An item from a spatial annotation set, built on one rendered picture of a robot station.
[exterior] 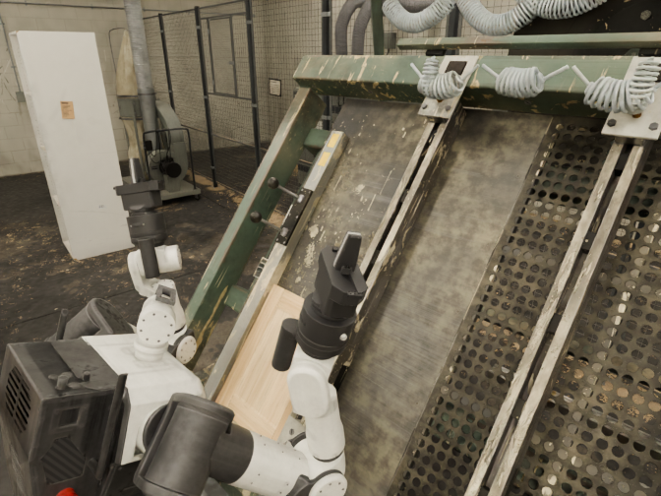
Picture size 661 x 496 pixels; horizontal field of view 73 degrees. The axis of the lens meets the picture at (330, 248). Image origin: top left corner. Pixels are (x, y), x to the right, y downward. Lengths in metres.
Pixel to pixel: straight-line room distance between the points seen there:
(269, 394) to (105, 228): 3.89
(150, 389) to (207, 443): 0.15
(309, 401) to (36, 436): 0.41
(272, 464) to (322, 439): 0.10
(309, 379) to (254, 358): 0.68
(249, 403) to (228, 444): 0.61
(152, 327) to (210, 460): 0.26
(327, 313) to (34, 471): 0.50
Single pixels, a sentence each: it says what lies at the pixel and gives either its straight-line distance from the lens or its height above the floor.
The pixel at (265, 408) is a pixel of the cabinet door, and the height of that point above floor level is 0.95.
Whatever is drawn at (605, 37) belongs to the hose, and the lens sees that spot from 1.07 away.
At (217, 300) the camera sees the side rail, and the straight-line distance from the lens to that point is 1.64.
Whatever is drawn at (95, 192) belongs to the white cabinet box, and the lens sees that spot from 4.93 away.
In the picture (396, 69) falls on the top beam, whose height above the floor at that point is 1.84.
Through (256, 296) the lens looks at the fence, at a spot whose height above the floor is 1.18.
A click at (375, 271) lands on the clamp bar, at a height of 1.36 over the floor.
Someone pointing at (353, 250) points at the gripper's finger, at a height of 1.62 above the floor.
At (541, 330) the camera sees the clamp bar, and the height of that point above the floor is 1.37.
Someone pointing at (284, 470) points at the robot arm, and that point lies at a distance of 0.88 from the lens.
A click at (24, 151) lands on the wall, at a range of 9.24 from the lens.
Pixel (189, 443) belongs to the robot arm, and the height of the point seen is 1.34.
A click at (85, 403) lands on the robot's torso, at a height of 1.38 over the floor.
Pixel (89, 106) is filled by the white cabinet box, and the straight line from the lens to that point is 4.81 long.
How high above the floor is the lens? 1.88
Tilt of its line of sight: 24 degrees down
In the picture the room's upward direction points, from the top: straight up
